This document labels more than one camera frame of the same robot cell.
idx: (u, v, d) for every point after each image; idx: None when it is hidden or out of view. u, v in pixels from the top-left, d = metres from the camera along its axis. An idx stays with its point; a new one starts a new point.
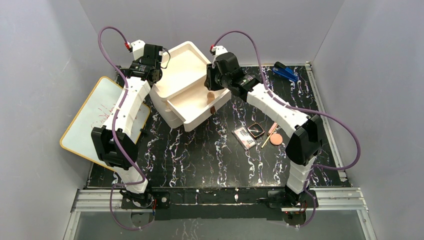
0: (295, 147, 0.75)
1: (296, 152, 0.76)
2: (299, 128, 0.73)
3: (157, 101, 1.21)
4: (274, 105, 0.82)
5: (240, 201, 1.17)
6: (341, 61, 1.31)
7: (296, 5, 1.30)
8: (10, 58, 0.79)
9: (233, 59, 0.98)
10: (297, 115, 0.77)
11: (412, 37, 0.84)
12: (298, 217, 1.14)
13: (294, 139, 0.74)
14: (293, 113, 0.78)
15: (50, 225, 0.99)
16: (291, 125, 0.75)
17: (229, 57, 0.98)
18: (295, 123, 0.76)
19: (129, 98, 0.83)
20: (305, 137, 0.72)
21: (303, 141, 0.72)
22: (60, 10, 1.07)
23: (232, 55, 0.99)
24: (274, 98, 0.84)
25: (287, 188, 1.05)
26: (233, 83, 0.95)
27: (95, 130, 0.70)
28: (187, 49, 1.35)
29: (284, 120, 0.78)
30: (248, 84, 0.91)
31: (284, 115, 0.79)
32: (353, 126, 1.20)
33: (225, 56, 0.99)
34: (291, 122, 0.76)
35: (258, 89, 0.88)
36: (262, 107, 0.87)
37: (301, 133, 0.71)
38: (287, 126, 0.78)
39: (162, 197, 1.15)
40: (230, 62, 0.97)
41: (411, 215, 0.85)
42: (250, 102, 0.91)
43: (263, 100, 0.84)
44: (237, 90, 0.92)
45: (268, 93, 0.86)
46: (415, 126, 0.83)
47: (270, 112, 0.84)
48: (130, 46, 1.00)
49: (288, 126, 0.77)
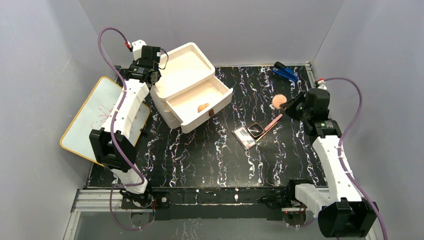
0: (328, 218, 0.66)
1: (326, 222, 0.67)
2: (344, 202, 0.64)
3: (157, 102, 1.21)
4: (336, 166, 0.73)
5: (240, 201, 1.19)
6: (341, 61, 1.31)
7: (296, 5, 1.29)
8: (9, 58, 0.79)
9: (326, 99, 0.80)
10: (352, 190, 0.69)
11: (413, 37, 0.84)
12: (298, 218, 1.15)
13: (331, 209, 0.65)
14: (349, 185, 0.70)
15: (50, 225, 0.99)
16: (338, 193, 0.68)
17: (322, 94, 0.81)
18: (343, 194, 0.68)
19: (128, 100, 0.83)
20: (345, 217, 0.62)
21: (340, 218, 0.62)
22: (60, 11, 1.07)
23: (328, 94, 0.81)
24: (341, 158, 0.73)
25: (289, 185, 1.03)
26: (309, 122, 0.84)
27: (94, 132, 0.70)
28: (189, 50, 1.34)
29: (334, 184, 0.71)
30: (323, 129, 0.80)
31: (338, 180, 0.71)
32: (354, 127, 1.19)
33: (318, 91, 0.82)
34: (341, 192, 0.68)
35: (330, 140, 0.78)
36: (322, 157, 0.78)
37: (342, 209, 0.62)
38: (333, 192, 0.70)
39: (162, 197, 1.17)
40: (320, 101, 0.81)
41: (409, 215, 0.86)
42: (315, 146, 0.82)
43: (328, 153, 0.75)
44: (309, 130, 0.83)
45: (338, 148, 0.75)
46: (415, 126, 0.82)
47: (327, 168, 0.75)
48: (130, 46, 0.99)
49: (335, 191, 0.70)
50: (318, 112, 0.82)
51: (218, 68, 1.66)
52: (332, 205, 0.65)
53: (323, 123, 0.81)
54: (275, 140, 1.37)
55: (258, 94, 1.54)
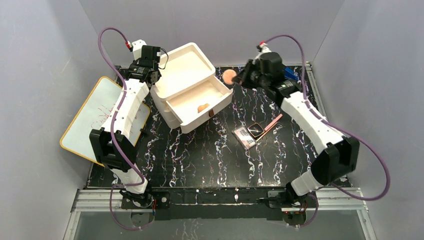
0: (321, 165, 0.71)
1: (321, 171, 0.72)
2: (331, 146, 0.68)
3: (157, 102, 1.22)
4: (310, 118, 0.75)
5: (240, 201, 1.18)
6: (341, 61, 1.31)
7: (296, 5, 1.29)
8: (9, 58, 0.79)
9: (279, 61, 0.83)
10: (332, 132, 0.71)
11: (413, 37, 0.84)
12: (298, 217, 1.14)
13: (323, 158, 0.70)
14: (328, 129, 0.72)
15: (50, 225, 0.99)
16: (322, 141, 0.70)
17: (274, 57, 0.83)
18: (328, 140, 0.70)
19: (128, 100, 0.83)
20: (336, 158, 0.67)
21: (333, 160, 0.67)
22: (60, 11, 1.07)
23: (279, 57, 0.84)
24: (311, 110, 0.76)
25: (288, 187, 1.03)
26: (270, 87, 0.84)
27: (94, 132, 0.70)
28: (190, 50, 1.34)
29: (316, 134, 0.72)
30: (286, 90, 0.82)
31: (317, 129, 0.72)
32: (354, 127, 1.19)
33: (270, 56, 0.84)
34: (323, 138, 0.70)
35: (295, 98, 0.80)
36: (295, 117, 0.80)
37: (332, 152, 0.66)
38: (318, 141, 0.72)
39: (162, 197, 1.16)
40: (275, 63, 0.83)
41: (410, 215, 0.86)
42: (283, 108, 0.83)
43: (299, 109, 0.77)
44: (273, 95, 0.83)
45: (305, 103, 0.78)
46: (415, 126, 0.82)
47: (304, 123, 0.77)
48: (130, 45, 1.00)
49: (319, 140, 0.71)
50: (275, 75, 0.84)
51: (218, 68, 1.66)
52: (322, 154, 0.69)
53: (284, 84, 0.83)
54: (275, 140, 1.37)
55: (258, 95, 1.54)
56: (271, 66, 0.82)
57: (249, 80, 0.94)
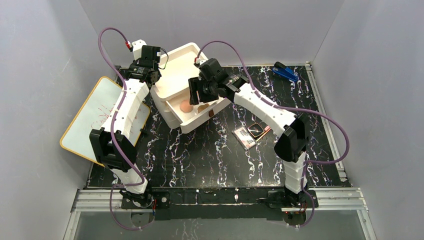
0: (283, 147, 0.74)
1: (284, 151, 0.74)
2: (288, 128, 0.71)
3: (157, 102, 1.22)
4: (262, 106, 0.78)
5: (240, 201, 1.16)
6: (341, 61, 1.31)
7: (296, 5, 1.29)
8: (9, 57, 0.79)
9: (215, 63, 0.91)
10: (285, 115, 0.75)
11: (413, 37, 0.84)
12: (298, 217, 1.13)
13: (283, 139, 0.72)
14: (281, 113, 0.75)
15: (50, 225, 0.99)
16: (280, 125, 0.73)
17: (210, 61, 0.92)
18: (284, 123, 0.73)
19: (128, 100, 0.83)
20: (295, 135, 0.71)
21: (293, 140, 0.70)
22: (60, 11, 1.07)
23: (214, 59, 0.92)
24: (261, 98, 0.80)
25: (287, 188, 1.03)
26: (219, 86, 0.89)
27: (93, 132, 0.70)
28: (190, 50, 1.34)
29: (272, 120, 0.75)
30: (233, 84, 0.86)
31: (272, 115, 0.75)
32: (354, 127, 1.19)
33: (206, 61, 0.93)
34: (280, 122, 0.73)
35: (244, 90, 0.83)
36: (250, 108, 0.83)
37: (290, 133, 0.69)
38: (276, 126, 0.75)
39: (162, 197, 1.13)
40: (212, 66, 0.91)
41: (411, 215, 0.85)
42: (237, 103, 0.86)
43: (251, 100, 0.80)
44: (224, 91, 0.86)
45: (255, 93, 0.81)
46: (415, 127, 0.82)
47: (259, 113, 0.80)
48: (130, 45, 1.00)
49: (277, 126, 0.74)
50: (218, 75, 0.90)
51: None
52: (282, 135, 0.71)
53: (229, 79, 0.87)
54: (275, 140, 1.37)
55: None
56: (211, 69, 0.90)
57: (205, 94, 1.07)
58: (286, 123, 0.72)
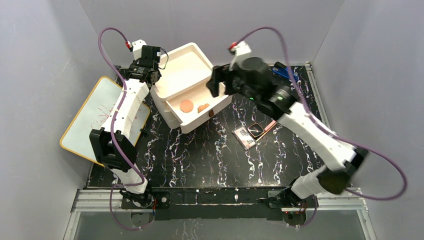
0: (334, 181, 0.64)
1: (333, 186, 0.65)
2: (347, 164, 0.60)
3: (157, 102, 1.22)
4: (318, 134, 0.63)
5: (240, 201, 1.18)
6: (341, 61, 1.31)
7: (296, 5, 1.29)
8: (9, 57, 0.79)
9: (265, 69, 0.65)
10: (344, 148, 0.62)
11: (413, 37, 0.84)
12: (298, 217, 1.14)
13: (338, 176, 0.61)
14: (339, 145, 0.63)
15: (49, 225, 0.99)
16: (338, 161, 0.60)
17: (259, 65, 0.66)
18: (343, 157, 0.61)
19: (128, 100, 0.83)
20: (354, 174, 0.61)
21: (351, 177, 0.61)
22: (60, 11, 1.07)
23: (264, 63, 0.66)
24: (319, 123, 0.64)
25: (287, 189, 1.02)
26: (263, 101, 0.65)
27: (94, 132, 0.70)
28: (190, 50, 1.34)
29: (329, 153, 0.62)
30: (283, 103, 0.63)
31: (329, 146, 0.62)
32: (354, 127, 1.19)
33: (252, 64, 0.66)
34: (339, 157, 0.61)
35: (297, 111, 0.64)
36: (300, 132, 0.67)
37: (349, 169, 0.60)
38: (331, 160, 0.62)
39: (162, 197, 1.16)
40: (261, 73, 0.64)
41: (411, 216, 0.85)
42: (282, 123, 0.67)
43: (305, 125, 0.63)
44: (269, 109, 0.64)
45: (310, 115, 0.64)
46: (415, 127, 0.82)
47: (310, 140, 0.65)
48: (130, 45, 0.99)
49: (334, 160, 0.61)
50: (265, 86, 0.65)
51: None
52: (338, 172, 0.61)
53: (280, 96, 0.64)
54: (275, 140, 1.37)
55: None
56: (259, 78, 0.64)
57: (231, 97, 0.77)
58: (346, 158, 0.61)
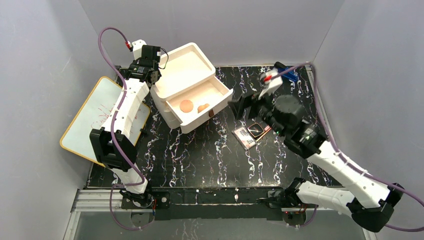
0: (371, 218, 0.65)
1: (369, 223, 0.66)
2: (384, 204, 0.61)
3: (157, 102, 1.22)
4: (351, 173, 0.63)
5: (240, 201, 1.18)
6: (341, 61, 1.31)
7: (296, 5, 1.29)
8: (10, 57, 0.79)
9: (301, 111, 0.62)
10: (377, 186, 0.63)
11: (413, 37, 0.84)
12: (298, 217, 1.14)
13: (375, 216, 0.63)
14: (372, 183, 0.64)
15: (50, 226, 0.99)
16: (374, 201, 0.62)
17: (294, 107, 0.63)
18: (378, 196, 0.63)
19: (128, 99, 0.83)
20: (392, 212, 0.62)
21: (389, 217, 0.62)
22: (60, 11, 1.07)
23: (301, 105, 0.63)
24: (349, 162, 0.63)
25: (287, 189, 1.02)
26: (293, 140, 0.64)
27: (94, 132, 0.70)
28: (190, 50, 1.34)
29: (363, 192, 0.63)
30: (311, 142, 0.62)
31: (363, 185, 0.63)
32: (354, 127, 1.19)
33: (289, 105, 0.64)
34: (375, 197, 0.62)
35: (326, 151, 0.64)
36: (329, 170, 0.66)
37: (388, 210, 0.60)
38: (366, 199, 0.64)
39: (162, 197, 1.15)
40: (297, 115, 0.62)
41: (411, 216, 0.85)
42: (310, 161, 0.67)
43: (336, 165, 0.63)
44: (298, 149, 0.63)
45: (340, 155, 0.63)
46: (415, 126, 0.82)
47: (341, 177, 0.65)
48: (130, 45, 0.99)
49: (370, 200, 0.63)
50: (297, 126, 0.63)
51: (218, 68, 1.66)
52: (376, 212, 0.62)
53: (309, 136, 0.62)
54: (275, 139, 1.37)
55: None
56: (294, 119, 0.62)
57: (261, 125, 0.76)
58: (381, 197, 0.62)
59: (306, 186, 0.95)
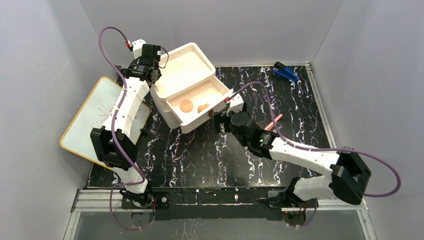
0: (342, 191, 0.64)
1: (349, 197, 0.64)
2: (336, 168, 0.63)
3: (157, 101, 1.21)
4: (299, 154, 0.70)
5: (240, 201, 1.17)
6: (341, 61, 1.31)
7: (296, 5, 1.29)
8: (10, 57, 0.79)
9: (252, 121, 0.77)
10: (327, 155, 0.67)
11: (413, 37, 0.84)
12: (298, 217, 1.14)
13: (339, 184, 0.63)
14: (322, 154, 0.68)
15: (50, 226, 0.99)
16: (326, 169, 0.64)
17: (246, 119, 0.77)
18: (329, 163, 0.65)
19: (129, 98, 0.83)
20: (348, 174, 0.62)
21: (347, 180, 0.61)
22: (60, 11, 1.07)
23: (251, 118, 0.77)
24: (296, 145, 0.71)
25: (288, 191, 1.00)
26: (254, 145, 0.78)
27: (94, 130, 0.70)
28: (190, 50, 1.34)
29: (317, 164, 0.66)
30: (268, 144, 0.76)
31: (313, 158, 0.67)
32: (354, 127, 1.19)
33: (241, 118, 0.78)
34: (326, 164, 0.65)
35: (276, 144, 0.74)
36: (289, 160, 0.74)
37: (340, 172, 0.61)
38: (324, 170, 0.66)
39: (162, 197, 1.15)
40: (250, 125, 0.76)
41: (411, 215, 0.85)
42: (276, 158, 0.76)
43: (287, 151, 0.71)
44: (260, 152, 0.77)
45: (288, 143, 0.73)
46: (415, 126, 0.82)
47: (300, 161, 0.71)
48: (130, 45, 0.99)
49: (325, 170, 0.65)
50: (253, 133, 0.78)
51: (218, 68, 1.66)
52: (333, 177, 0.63)
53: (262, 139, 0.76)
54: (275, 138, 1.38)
55: (258, 94, 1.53)
56: (248, 130, 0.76)
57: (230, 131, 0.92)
58: (331, 162, 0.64)
59: (299, 183, 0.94)
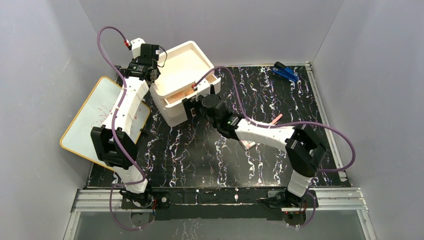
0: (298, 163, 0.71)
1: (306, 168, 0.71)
2: (290, 141, 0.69)
3: (156, 100, 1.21)
4: (260, 131, 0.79)
5: (240, 201, 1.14)
6: (341, 61, 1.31)
7: (296, 5, 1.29)
8: (10, 57, 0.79)
9: (222, 104, 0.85)
10: (283, 130, 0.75)
11: (413, 37, 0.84)
12: (298, 217, 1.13)
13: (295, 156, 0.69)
14: (280, 130, 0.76)
15: (50, 225, 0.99)
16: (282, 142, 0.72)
17: (216, 102, 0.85)
18: (284, 137, 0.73)
19: (129, 97, 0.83)
20: (301, 148, 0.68)
21: (300, 152, 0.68)
22: (60, 11, 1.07)
23: (221, 101, 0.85)
24: (258, 124, 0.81)
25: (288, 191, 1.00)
26: (222, 127, 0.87)
27: (95, 129, 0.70)
28: (189, 49, 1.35)
29: (275, 139, 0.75)
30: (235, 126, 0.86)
31: (271, 134, 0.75)
32: (354, 127, 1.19)
33: (211, 101, 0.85)
34: (281, 138, 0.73)
35: (241, 124, 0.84)
36: (252, 138, 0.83)
37: (294, 145, 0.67)
38: (280, 144, 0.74)
39: (162, 197, 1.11)
40: (220, 109, 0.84)
41: (411, 215, 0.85)
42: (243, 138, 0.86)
43: (250, 130, 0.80)
44: (228, 133, 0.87)
45: (251, 123, 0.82)
46: (415, 126, 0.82)
47: (262, 139, 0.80)
48: (129, 44, 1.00)
49: (281, 143, 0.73)
50: (223, 116, 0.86)
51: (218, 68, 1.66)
52: (288, 150, 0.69)
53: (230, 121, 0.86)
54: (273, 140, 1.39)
55: (258, 94, 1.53)
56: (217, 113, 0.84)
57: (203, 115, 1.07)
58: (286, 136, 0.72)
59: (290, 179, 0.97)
